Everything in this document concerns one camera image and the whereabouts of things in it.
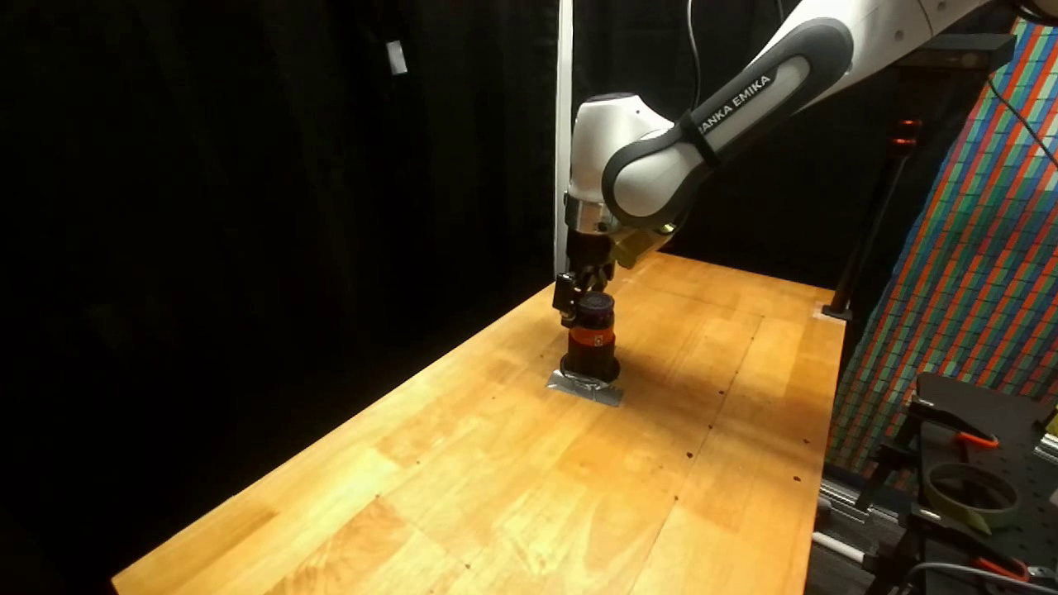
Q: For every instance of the orange clamp on pole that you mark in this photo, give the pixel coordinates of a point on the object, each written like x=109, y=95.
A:
x=904, y=141

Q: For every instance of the beige tape roll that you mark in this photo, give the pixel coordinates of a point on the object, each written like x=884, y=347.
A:
x=949, y=500

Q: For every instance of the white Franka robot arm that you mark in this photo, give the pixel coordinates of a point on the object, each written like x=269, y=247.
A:
x=761, y=86

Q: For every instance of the colourful striped board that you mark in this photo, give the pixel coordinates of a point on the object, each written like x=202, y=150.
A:
x=979, y=286

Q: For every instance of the small grey base plate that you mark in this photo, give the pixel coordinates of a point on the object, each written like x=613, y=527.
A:
x=584, y=387

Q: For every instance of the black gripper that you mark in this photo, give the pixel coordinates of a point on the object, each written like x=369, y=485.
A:
x=589, y=252

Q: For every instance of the small white tag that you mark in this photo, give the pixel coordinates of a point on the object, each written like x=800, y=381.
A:
x=394, y=58

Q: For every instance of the dark cup with purple top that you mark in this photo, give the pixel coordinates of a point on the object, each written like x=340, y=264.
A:
x=589, y=362

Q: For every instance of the black flat plate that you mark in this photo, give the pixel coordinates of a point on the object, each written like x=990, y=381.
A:
x=979, y=401

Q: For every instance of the black slanted stand pole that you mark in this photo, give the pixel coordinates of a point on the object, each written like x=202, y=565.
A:
x=877, y=226

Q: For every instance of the white vertical pole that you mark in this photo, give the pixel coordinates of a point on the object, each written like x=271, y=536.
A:
x=563, y=67

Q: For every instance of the tan wrist camera mount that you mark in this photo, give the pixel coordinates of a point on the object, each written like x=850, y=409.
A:
x=646, y=247

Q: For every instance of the black curtain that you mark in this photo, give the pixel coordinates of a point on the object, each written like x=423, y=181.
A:
x=220, y=219

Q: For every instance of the aluminium rail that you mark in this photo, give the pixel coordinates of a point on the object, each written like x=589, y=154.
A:
x=843, y=519

